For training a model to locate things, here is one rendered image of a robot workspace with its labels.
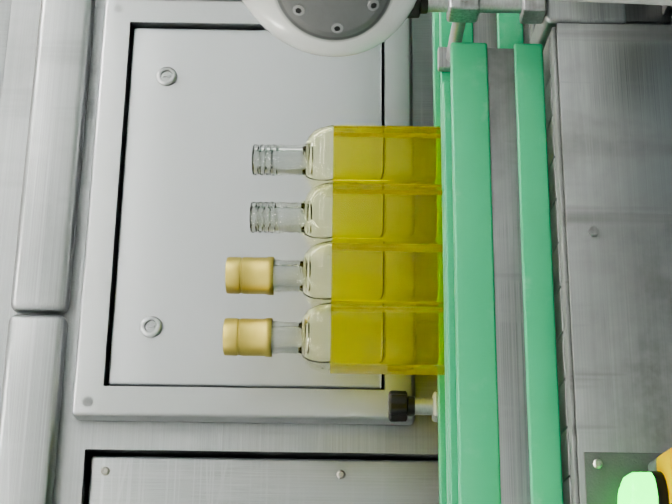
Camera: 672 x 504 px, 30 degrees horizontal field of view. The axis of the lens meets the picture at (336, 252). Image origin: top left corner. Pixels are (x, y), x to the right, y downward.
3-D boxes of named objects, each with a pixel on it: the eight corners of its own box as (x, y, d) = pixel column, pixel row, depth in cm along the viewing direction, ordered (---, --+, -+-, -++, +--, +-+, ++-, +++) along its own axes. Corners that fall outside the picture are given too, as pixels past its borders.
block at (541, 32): (602, 39, 117) (527, 38, 117) (625, -14, 108) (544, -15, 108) (604, 74, 116) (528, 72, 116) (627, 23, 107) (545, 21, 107)
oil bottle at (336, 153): (521, 147, 123) (303, 144, 123) (530, 124, 118) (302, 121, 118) (523, 201, 122) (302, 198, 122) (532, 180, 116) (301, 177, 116)
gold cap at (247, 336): (270, 336, 112) (221, 335, 112) (271, 365, 114) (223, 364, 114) (272, 309, 114) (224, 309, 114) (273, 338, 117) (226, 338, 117)
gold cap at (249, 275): (275, 262, 118) (228, 261, 118) (273, 252, 115) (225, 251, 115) (274, 299, 117) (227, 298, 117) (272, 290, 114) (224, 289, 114)
